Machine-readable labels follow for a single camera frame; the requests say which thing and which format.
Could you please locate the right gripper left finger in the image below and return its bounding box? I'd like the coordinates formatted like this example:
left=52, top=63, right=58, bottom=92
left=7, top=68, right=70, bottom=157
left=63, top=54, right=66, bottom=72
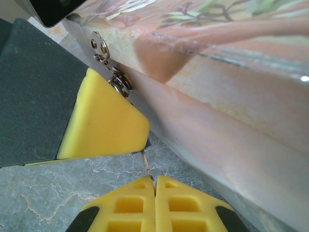
left=65, top=175, right=156, bottom=232

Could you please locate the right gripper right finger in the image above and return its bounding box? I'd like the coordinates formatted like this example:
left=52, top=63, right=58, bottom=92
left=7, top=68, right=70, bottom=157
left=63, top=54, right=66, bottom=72
left=155, top=174, right=250, bottom=232

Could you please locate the pink illustrated tin box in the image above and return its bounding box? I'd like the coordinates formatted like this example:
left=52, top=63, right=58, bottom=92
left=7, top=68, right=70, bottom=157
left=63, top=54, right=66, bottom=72
left=65, top=0, right=309, bottom=232

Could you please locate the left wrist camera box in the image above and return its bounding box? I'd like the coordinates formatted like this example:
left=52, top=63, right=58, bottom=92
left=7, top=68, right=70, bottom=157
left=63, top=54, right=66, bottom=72
left=18, top=0, right=86, bottom=28

